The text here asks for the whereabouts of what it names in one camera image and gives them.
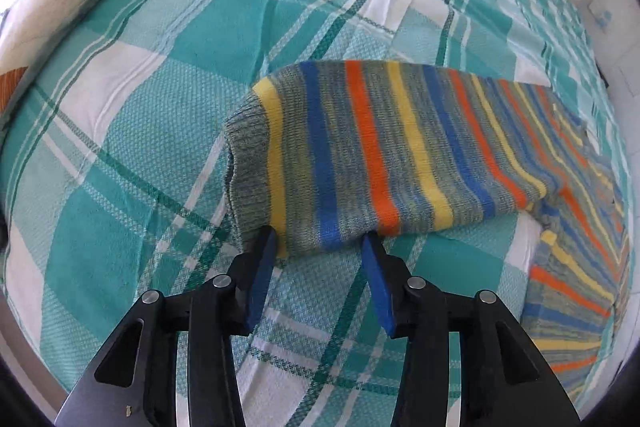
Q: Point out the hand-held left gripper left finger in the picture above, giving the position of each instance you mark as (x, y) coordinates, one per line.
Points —
(260, 274)

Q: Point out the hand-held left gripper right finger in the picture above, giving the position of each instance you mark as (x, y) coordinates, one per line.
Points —
(378, 287)

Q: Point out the striped knit sweater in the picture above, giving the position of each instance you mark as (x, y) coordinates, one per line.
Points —
(380, 152)

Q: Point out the teal plaid bed blanket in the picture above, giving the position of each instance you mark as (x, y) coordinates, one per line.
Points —
(200, 57)

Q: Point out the patterned pillow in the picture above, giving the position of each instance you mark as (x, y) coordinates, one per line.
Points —
(55, 7)

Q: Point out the white wall socket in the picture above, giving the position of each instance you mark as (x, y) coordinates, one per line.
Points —
(600, 14)

